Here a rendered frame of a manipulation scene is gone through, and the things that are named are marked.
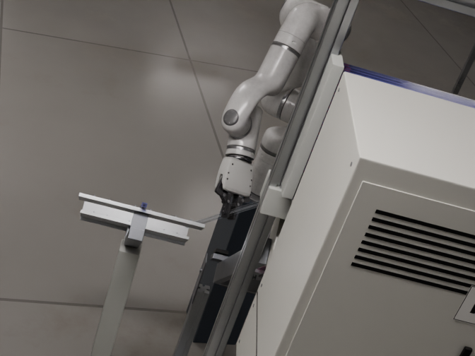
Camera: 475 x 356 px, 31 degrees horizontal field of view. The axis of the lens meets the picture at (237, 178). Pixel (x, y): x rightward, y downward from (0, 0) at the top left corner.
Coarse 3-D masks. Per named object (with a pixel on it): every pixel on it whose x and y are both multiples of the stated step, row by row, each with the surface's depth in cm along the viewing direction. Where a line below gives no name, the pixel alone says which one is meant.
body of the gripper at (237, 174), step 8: (224, 160) 243; (232, 160) 241; (240, 160) 243; (248, 160) 243; (224, 168) 241; (232, 168) 241; (240, 168) 242; (248, 168) 244; (224, 176) 240; (232, 176) 241; (240, 176) 242; (248, 176) 244; (216, 184) 242; (224, 184) 239; (232, 184) 241; (240, 184) 242; (248, 184) 244; (232, 192) 241; (240, 192) 242; (248, 192) 244
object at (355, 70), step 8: (344, 64) 179; (352, 72) 177; (360, 72) 178; (368, 72) 179; (376, 72) 181; (376, 80) 177; (384, 80) 178; (392, 80) 180; (400, 80) 181; (336, 88) 180; (408, 88) 178; (416, 88) 180; (424, 88) 181; (432, 88) 182; (440, 96) 180; (448, 96) 181; (456, 96) 182; (464, 104) 180; (472, 104) 181; (320, 128) 185
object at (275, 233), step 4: (276, 220) 198; (280, 220) 195; (284, 220) 195; (276, 224) 197; (280, 224) 195; (272, 228) 201; (276, 228) 196; (280, 228) 194; (272, 232) 199; (276, 232) 194; (272, 236) 198; (276, 236) 194; (272, 240) 197; (276, 240) 194; (272, 244) 195; (272, 248) 194; (268, 260) 196
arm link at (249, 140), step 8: (256, 112) 245; (256, 120) 244; (256, 128) 244; (232, 136) 243; (240, 136) 241; (248, 136) 242; (256, 136) 245; (232, 144) 243; (240, 144) 242; (248, 144) 242; (256, 144) 245
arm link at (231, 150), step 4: (228, 148) 243; (232, 148) 242; (236, 148) 242; (240, 148) 242; (244, 148) 242; (248, 148) 242; (228, 152) 243; (232, 152) 242; (236, 152) 242; (240, 152) 242; (244, 152) 242; (248, 152) 242; (252, 152) 243; (240, 156) 242; (244, 156) 243; (248, 156) 242; (252, 156) 244
